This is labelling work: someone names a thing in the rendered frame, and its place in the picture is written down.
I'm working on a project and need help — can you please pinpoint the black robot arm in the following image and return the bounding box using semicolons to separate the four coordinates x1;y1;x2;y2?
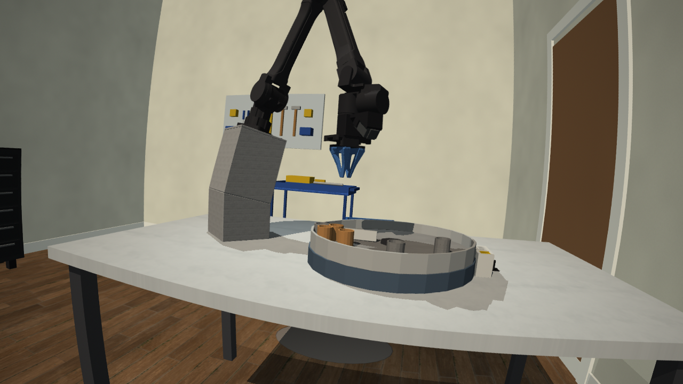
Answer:
237;0;390;140

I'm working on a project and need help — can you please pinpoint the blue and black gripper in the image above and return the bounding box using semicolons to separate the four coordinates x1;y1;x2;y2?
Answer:
324;134;371;178

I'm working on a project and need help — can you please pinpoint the bronze bushing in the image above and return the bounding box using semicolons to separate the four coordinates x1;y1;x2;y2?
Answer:
337;229;354;246
329;223;344;241
317;225;333;241

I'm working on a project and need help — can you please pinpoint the grey metal ring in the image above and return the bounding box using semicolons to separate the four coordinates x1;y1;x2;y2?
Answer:
433;237;451;253
386;239;405;253
314;222;329;233

